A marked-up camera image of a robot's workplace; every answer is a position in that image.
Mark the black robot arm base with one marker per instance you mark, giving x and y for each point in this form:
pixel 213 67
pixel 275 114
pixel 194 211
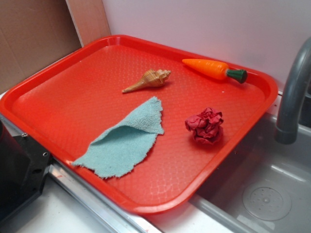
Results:
pixel 24 164

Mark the tan spiral sea shell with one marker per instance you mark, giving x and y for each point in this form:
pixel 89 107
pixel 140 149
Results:
pixel 150 78

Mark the light blue cloth rag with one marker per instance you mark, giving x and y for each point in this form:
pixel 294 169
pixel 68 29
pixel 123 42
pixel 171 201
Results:
pixel 120 148

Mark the crumpled red paper ball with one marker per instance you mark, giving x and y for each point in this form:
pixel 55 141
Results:
pixel 206 127

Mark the orange toy carrot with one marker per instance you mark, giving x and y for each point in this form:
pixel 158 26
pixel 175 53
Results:
pixel 216 69

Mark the red plastic tray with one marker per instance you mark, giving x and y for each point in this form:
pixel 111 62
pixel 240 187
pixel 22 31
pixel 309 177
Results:
pixel 69 104

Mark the grey plastic sink basin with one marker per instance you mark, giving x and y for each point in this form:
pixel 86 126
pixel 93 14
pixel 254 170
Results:
pixel 261 187

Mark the grey toy faucet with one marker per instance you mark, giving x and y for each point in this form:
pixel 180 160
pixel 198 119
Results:
pixel 295 106

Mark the brown cardboard panel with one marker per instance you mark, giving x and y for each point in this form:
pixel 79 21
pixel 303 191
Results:
pixel 36 33

